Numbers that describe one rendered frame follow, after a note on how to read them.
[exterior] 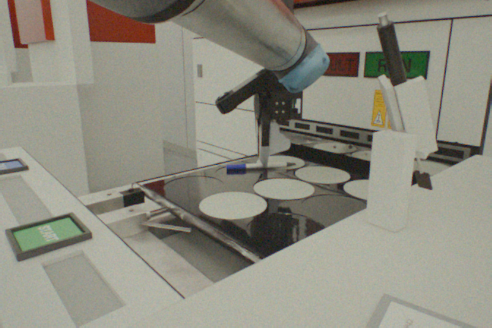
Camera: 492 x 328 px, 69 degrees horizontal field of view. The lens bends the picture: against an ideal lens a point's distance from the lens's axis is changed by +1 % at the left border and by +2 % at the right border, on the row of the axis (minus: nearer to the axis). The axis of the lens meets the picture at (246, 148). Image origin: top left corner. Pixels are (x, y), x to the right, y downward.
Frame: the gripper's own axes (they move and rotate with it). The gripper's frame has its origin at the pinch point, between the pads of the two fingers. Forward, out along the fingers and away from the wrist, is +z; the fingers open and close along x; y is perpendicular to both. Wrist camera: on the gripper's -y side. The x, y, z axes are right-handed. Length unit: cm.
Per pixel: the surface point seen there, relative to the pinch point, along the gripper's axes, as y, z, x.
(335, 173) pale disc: 13.6, 1.8, -4.8
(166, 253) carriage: -16.1, 3.4, -26.8
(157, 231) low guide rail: -19.3, 7.8, -12.2
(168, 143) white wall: -57, 84, 377
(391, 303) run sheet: -0.2, -5.2, -49.3
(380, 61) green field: 21.8, -18.6, -2.6
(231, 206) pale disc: -7.4, 1.6, -18.0
